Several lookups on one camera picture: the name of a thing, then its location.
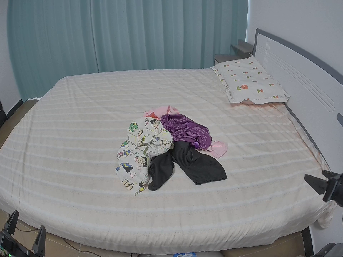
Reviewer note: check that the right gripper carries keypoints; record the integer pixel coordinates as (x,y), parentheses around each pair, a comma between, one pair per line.
(335,189)

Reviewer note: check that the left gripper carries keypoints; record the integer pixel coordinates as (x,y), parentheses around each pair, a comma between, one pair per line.
(13,246)

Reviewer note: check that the black T-shirt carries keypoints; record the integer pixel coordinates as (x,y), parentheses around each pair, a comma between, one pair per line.
(203,170)

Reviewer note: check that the bed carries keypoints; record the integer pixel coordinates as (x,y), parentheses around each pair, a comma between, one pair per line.
(80,143)

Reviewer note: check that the pink garment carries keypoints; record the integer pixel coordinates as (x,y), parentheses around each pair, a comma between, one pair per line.
(218,148)

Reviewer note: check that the dark grey chest of drawers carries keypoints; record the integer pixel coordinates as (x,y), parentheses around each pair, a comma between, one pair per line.
(2,114)

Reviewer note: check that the white printed pillow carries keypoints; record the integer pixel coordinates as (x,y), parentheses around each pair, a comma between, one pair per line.
(249,79)

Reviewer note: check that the white printed pyjama garment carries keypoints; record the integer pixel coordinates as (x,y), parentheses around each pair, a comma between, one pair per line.
(136,154)

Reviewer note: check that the purple garment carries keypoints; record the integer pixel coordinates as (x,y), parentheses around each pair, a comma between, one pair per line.
(185,130)

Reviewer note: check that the grey bedside table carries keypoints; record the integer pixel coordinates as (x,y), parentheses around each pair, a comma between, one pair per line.
(242,48)

